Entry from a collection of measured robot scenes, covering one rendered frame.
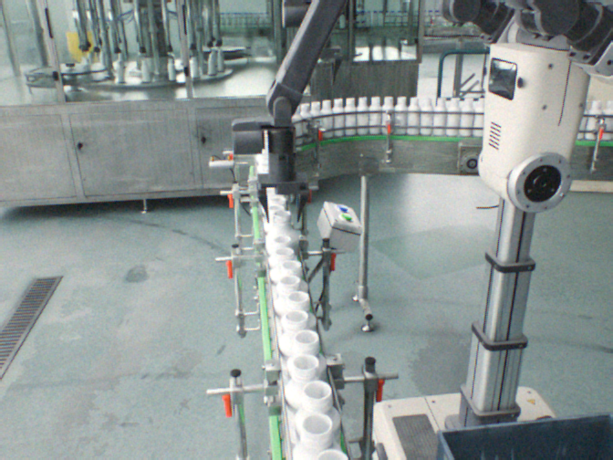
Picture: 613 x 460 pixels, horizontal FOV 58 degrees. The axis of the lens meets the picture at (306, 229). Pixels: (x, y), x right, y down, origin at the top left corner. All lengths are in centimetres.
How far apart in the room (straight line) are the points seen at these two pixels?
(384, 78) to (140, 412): 474
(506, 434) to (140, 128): 371
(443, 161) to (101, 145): 269
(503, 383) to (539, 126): 79
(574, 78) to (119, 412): 210
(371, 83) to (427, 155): 373
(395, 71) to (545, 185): 500
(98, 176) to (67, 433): 241
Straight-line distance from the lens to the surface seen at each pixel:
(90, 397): 271
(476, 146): 253
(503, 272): 159
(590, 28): 124
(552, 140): 144
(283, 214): 118
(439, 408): 210
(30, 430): 265
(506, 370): 177
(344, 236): 134
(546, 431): 109
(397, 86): 640
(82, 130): 444
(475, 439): 104
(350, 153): 261
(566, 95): 141
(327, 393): 74
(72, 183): 458
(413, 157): 265
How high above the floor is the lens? 163
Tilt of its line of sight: 24 degrees down
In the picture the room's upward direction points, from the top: 1 degrees counter-clockwise
